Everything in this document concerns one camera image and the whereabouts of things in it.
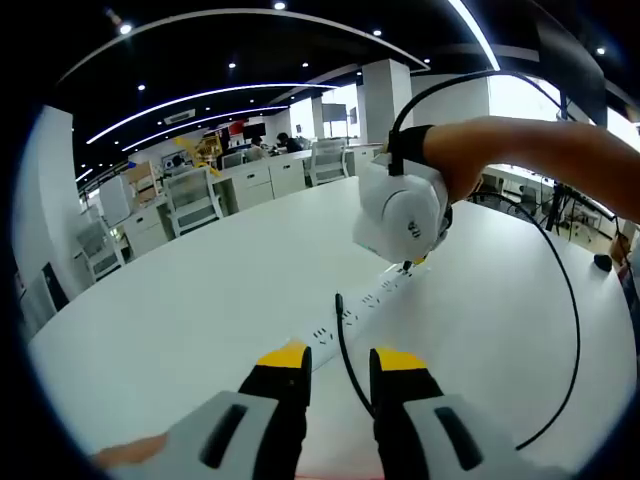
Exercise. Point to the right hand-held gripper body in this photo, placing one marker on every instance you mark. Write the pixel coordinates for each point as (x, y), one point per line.
(400, 210)

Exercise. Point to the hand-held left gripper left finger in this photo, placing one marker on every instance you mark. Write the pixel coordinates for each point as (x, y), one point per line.
(280, 395)

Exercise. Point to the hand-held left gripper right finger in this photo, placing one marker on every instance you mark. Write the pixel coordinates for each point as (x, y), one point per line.
(400, 395)

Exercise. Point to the person's right hand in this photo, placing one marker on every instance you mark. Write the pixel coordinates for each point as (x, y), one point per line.
(457, 155)

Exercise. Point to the person's left hand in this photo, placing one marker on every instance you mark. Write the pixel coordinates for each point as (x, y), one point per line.
(135, 447)

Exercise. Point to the white mesh office chair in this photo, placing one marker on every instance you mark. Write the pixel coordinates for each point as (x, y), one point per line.
(327, 160)
(100, 250)
(192, 200)

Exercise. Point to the narrow white square pillar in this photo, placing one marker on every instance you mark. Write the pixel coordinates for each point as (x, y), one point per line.
(385, 100)

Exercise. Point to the monitor on stand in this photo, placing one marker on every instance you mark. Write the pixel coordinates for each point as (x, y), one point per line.
(334, 111)

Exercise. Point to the white table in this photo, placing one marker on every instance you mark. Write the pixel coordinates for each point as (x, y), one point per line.
(200, 300)

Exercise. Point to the white office desk row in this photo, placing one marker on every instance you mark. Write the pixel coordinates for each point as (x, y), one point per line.
(260, 180)

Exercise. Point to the black tripod stand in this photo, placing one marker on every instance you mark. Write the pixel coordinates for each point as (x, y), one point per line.
(557, 210)

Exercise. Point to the red and black screens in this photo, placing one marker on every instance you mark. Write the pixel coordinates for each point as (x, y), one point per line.
(240, 130)

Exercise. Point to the black computer mouse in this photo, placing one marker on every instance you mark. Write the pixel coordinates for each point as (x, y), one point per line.
(603, 262)

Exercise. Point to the curved ceiling light strip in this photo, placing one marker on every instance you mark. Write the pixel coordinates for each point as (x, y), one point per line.
(475, 32)
(200, 96)
(200, 120)

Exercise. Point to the ceiling air vent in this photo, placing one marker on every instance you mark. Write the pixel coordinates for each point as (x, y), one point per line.
(179, 117)

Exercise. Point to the dark panel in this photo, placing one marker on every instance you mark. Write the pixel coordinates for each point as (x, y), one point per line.
(47, 297)

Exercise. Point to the wooden shelf box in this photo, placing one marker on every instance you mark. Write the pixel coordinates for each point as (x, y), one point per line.
(143, 182)

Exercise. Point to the white cabinet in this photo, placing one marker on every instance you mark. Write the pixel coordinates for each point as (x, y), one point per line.
(115, 200)

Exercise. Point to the wide white square pillar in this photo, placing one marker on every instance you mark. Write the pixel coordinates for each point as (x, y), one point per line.
(47, 190)

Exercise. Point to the yellow frame object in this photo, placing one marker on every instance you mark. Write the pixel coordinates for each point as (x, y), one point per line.
(196, 150)

